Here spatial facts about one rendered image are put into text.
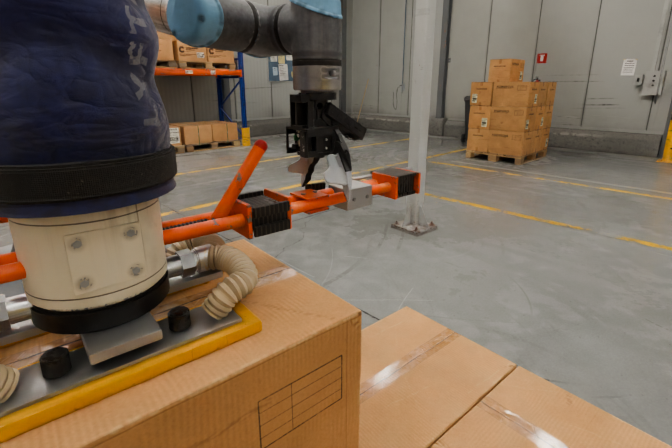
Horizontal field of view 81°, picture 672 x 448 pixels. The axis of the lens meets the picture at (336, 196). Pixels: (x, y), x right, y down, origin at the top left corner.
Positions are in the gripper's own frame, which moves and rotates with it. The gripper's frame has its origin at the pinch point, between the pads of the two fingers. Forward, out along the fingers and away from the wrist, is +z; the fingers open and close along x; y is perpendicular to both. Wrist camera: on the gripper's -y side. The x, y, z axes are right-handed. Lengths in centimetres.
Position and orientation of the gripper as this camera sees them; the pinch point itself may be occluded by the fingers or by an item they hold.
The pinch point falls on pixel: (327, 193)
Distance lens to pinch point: 80.8
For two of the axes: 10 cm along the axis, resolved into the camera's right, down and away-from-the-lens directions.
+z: 0.0, 9.6, 2.7
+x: 6.4, 2.0, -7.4
